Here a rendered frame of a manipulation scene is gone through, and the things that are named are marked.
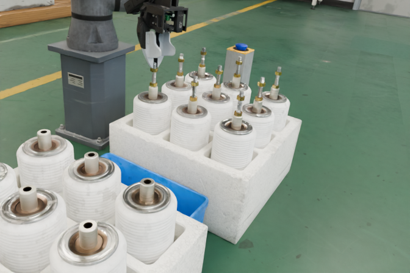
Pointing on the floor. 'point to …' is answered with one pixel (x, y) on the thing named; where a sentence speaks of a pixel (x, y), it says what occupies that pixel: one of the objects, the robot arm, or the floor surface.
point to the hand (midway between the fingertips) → (152, 61)
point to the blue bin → (182, 200)
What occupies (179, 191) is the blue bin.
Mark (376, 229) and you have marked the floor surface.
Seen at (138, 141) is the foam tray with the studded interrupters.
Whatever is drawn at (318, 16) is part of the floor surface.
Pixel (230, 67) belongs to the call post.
